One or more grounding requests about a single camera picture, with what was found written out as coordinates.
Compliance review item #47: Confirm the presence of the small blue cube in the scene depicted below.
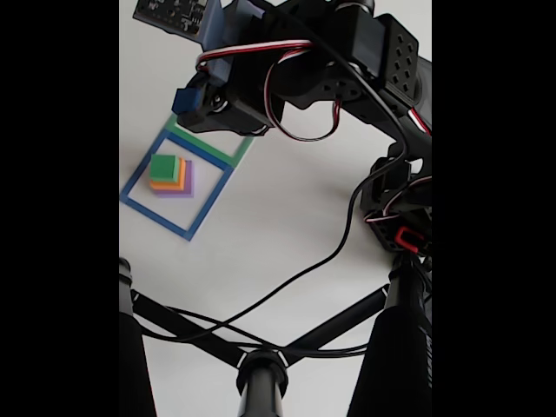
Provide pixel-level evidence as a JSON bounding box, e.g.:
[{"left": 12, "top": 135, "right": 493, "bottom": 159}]
[{"left": 172, "top": 88, "right": 202, "bottom": 115}]

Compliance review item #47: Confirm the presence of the green block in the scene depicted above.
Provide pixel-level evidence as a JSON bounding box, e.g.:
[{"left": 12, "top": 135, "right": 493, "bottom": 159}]
[{"left": 149, "top": 154, "right": 181, "bottom": 183}]

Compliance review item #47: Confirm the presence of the orange block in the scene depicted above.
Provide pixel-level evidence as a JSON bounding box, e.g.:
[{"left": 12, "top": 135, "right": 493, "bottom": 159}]
[{"left": 149, "top": 158, "right": 187, "bottom": 192}]

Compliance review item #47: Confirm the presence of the purple block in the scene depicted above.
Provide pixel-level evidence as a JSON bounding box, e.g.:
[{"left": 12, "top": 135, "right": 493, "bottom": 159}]
[{"left": 154, "top": 160, "right": 195, "bottom": 200}]

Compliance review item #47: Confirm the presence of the red clamp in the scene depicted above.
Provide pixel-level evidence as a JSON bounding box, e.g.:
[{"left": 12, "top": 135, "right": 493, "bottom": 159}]
[{"left": 394, "top": 226, "right": 425, "bottom": 253}]

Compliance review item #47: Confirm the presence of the black tripod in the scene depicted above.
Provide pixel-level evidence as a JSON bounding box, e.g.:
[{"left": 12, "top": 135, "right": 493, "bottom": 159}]
[{"left": 119, "top": 255, "right": 433, "bottom": 417}]

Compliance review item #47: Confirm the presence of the green square frame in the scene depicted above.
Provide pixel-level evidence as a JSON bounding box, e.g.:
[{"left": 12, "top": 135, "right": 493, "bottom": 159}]
[{"left": 167, "top": 113, "right": 255, "bottom": 169}]

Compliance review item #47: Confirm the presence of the dark gripper camera box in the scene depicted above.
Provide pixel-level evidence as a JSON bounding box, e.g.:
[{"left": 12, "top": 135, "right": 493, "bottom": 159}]
[{"left": 132, "top": 0, "right": 266, "bottom": 83}]

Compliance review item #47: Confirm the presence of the blue square frame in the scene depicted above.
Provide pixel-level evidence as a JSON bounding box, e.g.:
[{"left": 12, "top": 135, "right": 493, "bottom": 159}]
[{"left": 120, "top": 129, "right": 235, "bottom": 242}]

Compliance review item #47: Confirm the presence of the thin black cable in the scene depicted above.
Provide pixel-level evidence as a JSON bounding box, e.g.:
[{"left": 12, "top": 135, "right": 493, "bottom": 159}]
[{"left": 138, "top": 306, "right": 373, "bottom": 360}]

